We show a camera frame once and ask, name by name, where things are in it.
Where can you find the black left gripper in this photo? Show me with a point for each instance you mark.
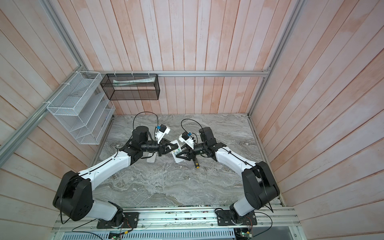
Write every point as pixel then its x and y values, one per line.
pixel 162 148

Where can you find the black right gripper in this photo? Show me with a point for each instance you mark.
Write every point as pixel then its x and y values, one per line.
pixel 182 152

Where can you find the white air conditioner remote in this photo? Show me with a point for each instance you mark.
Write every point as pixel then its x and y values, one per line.
pixel 177 151

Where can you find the white remote with green screen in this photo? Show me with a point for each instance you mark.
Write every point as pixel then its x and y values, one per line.
pixel 151 158

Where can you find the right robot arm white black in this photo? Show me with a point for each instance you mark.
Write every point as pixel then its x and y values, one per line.
pixel 260 186

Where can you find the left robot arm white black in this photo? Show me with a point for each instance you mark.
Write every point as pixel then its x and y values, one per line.
pixel 74 196

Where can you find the white paper in basket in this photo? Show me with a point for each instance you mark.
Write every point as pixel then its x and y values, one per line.
pixel 146 82

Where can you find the green circuit board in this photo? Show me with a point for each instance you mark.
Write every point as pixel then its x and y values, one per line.
pixel 115 236

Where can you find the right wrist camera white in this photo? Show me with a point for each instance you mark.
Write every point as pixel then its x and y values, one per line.
pixel 186 140

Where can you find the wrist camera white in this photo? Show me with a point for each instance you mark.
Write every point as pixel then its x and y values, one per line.
pixel 161 131
pixel 186 140

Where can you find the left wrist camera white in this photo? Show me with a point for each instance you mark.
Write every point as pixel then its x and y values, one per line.
pixel 161 131

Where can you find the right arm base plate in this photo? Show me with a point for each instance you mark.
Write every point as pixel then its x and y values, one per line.
pixel 231 218

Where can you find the black mesh wall basket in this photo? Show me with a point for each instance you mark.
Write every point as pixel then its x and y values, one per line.
pixel 130 93

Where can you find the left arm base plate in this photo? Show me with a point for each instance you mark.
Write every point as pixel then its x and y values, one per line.
pixel 122 220

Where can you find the white mesh wall shelf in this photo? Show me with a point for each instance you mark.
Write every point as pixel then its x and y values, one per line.
pixel 82 110

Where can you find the aluminium mounting rail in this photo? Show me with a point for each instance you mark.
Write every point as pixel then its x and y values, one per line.
pixel 172 218

